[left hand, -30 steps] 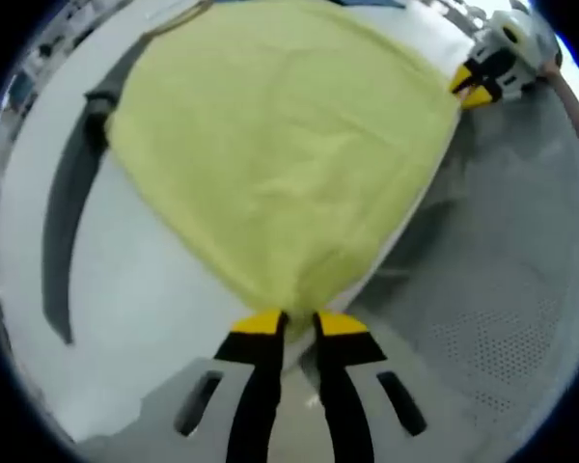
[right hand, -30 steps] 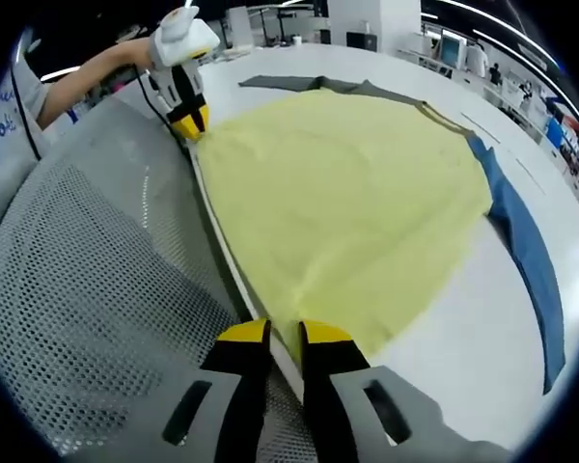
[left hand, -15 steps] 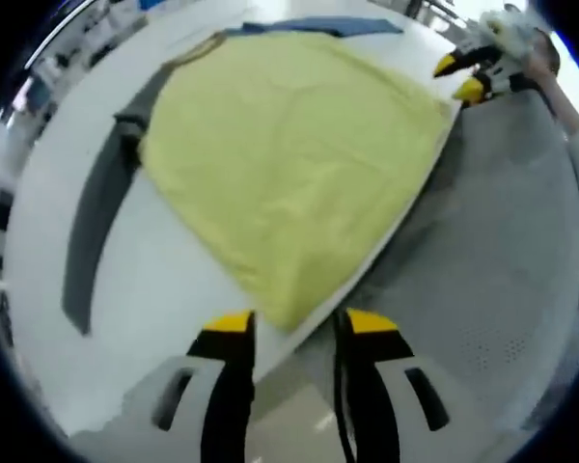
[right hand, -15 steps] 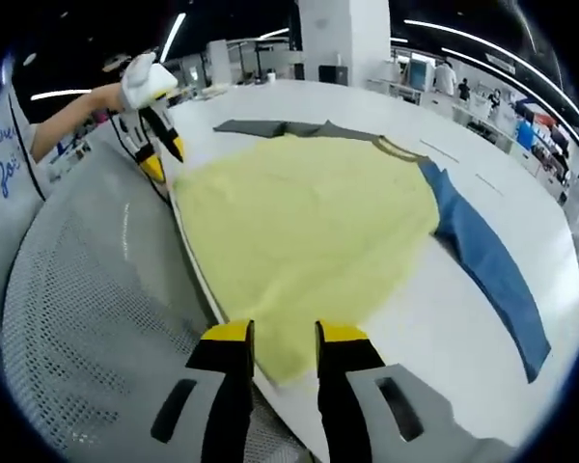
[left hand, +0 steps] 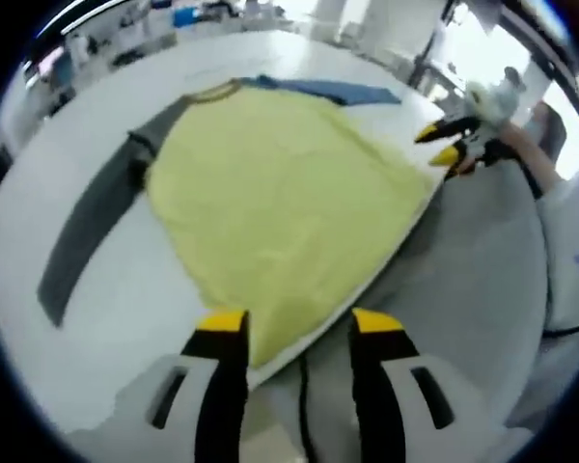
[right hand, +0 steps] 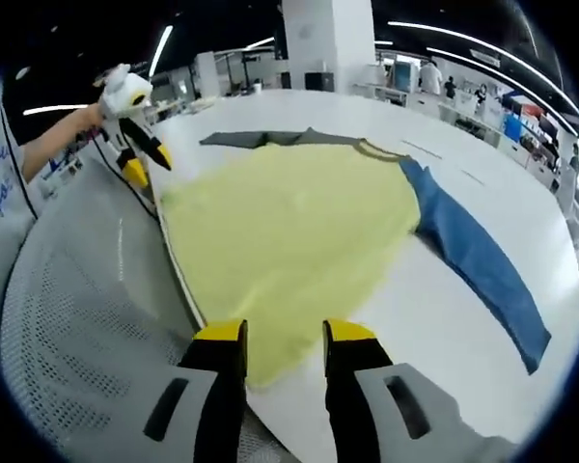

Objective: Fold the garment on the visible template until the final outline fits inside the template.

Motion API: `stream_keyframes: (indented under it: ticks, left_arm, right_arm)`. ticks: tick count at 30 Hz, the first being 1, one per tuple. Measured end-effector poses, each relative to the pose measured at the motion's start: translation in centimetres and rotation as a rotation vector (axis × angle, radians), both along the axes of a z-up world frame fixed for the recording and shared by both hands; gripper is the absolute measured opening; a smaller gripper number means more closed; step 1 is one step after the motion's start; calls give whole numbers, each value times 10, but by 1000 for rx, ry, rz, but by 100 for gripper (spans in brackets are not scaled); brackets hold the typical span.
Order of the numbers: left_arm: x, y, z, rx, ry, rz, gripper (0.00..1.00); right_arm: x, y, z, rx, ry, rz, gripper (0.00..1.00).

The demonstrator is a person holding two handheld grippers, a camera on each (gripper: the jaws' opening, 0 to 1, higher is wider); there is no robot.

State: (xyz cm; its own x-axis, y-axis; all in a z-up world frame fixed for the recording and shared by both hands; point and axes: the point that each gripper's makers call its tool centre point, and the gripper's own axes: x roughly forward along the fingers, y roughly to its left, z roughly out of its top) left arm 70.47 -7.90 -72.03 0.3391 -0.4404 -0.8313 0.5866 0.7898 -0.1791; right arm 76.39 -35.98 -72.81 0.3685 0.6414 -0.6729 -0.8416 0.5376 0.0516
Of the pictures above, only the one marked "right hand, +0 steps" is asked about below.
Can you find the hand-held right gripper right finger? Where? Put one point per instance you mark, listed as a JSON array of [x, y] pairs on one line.
[[347, 386]]

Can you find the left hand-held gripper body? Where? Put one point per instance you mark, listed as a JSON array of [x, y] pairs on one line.
[[123, 94]]

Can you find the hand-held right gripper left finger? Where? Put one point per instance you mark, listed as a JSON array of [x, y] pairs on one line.
[[227, 386]]

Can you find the yellow garment with blue sleeve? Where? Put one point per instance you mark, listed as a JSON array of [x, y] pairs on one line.
[[289, 241]]

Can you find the person's left hand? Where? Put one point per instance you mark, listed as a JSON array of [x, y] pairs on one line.
[[91, 123]]

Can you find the ceiling light strip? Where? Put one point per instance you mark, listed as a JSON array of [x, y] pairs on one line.
[[160, 50], [444, 51], [415, 25], [53, 110]]

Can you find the person's white printed shirt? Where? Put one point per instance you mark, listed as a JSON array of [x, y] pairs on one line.
[[5, 202]]

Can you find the black cabinet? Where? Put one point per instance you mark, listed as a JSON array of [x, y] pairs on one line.
[[320, 81]]

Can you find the white square pillar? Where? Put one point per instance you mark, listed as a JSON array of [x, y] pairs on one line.
[[328, 43]]

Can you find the white glass-front cabinet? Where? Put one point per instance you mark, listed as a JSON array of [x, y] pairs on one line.
[[405, 72]]

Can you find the row of white office desks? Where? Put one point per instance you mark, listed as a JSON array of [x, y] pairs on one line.
[[463, 116]]

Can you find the blue container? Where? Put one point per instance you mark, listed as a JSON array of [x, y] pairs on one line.
[[512, 125]]

